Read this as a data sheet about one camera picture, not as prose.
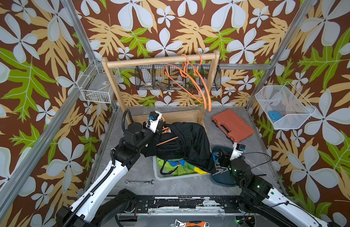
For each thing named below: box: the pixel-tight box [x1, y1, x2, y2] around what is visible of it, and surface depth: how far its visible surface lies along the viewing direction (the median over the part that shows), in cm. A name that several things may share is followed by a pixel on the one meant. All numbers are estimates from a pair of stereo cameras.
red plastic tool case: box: [211, 108, 255, 144], surface depth 106 cm
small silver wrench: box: [124, 179, 155, 185], surface depth 84 cm
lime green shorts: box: [157, 157, 196, 176], surface depth 82 cm
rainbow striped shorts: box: [166, 157, 210, 175], surface depth 80 cm
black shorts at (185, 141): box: [140, 122, 217, 175], surface depth 76 cm
